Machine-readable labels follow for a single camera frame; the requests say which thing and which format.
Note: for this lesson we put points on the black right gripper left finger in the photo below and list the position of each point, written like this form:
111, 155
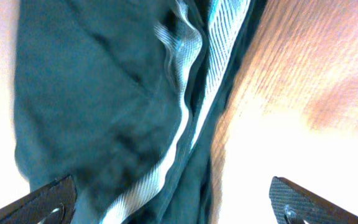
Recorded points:
53, 203

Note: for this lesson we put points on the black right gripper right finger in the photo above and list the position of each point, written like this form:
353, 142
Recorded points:
293, 204

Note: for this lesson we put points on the black shorts white waistband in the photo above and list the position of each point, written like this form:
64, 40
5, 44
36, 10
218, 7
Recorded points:
124, 95

